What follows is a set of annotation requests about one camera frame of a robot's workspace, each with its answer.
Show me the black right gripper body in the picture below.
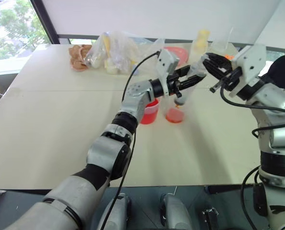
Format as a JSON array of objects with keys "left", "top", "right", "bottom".
[{"left": 209, "top": 67, "right": 244, "bottom": 93}]

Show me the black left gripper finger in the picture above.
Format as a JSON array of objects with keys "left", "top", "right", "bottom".
[
  {"left": 180, "top": 73, "right": 207, "bottom": 89},
  {"left": 174, "top": 64, "right": 193, "bottom": 77}
]

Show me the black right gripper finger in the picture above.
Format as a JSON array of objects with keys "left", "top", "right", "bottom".
[
  {"left": 205, "top": 53, "right": 235, "bottom": 70},
  {"left": 202, "top": 59, "right": 230, "bottom": 80}
]

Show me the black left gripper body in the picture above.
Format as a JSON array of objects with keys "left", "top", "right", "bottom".
[{"left": 167, "top": 71, "right": 185, "bottom": 98}]

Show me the clear plastic cup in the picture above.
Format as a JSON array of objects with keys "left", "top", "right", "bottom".
[{"left": 210, "top": 40, "right": 229, "bottom": 56}]

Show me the clear cup with little red liquid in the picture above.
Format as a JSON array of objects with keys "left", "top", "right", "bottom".
[{"left": 162, "top": 92, "right": 186, "bottom": 124}]

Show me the cup full of red liquid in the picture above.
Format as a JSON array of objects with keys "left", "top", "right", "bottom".
[{"left": 139, "top": 98, "right": 160, "bottom": 125}]

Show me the pink plastic plate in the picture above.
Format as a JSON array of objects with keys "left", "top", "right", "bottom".
[{"left": 163, "top": 46, "right": 190, "bottom": 67}]

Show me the clear bottle with yellow cap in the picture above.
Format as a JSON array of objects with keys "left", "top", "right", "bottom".
[{"left": 191, "top": 29, "right": 211, "bottom": 62}]

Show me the empty clear plastic bag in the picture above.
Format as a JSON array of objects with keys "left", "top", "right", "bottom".
[{"left": 132, "top": 37, "right": 166, "bottom": 63}]

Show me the black chair back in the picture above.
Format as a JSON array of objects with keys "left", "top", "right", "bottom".
[{"left": 259, "top": 54, "right": 285, "bottom": 93}]

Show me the clear plastic bag of items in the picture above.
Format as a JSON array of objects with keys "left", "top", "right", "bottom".
[{"left": 83, "top": 30, "right": 143, "bottom": 75}]

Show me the brown crumpled bag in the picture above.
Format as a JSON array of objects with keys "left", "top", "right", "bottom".
[{"left": 69, "top": 44, "right": 92, "bottom": 72}]

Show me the silver rounded robot leg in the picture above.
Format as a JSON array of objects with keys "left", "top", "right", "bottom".
[
  {"left": 159, "top": 193, "right": 193, "bottom": 230},
  {"left": 91, "top": 193, "right": 132, "bottom": 230}
]

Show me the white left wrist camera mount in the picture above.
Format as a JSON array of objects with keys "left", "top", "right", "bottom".
[{"left": 156, "top": 49, "right": 181, "bottom": 97}]

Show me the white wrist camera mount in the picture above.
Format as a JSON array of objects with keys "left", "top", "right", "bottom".
[
  {"left": 228, "top": 44, "right": 268, "bottom": 98},
  {"left": 156, "top": 49, "right": 181, "bottom": 97}
]

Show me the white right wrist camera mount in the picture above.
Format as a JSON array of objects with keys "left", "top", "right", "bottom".
[{"left": 228, "top": 44, "right": 268, "bottom": 98}]

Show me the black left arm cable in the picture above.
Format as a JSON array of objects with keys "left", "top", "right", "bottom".
[{"left": 100, "top": 50, "right": 162, "bottom": 230}]

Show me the black metal bracket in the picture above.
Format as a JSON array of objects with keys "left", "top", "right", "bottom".
[{"left": 201, "top": 207, "right": 220, "bottom": 230}]

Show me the dark window frame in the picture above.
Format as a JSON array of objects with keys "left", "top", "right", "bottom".
[{"left": 29, "top": 0, "right": 100, "bottom": 45}]

